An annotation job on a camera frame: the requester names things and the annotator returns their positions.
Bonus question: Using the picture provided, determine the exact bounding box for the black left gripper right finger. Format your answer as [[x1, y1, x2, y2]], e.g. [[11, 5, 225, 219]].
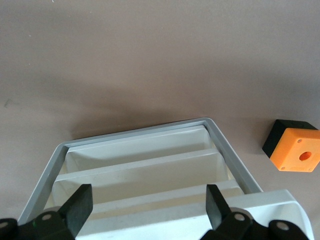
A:
[[201, 184, 308, 240]]

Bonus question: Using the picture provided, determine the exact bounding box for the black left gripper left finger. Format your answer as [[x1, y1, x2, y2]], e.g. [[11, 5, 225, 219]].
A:
[[0, 184, 94, 240]]

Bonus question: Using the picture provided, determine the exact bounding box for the orange button enclosure box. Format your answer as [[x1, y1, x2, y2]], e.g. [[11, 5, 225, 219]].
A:
[[261, 119, 320, 174]]

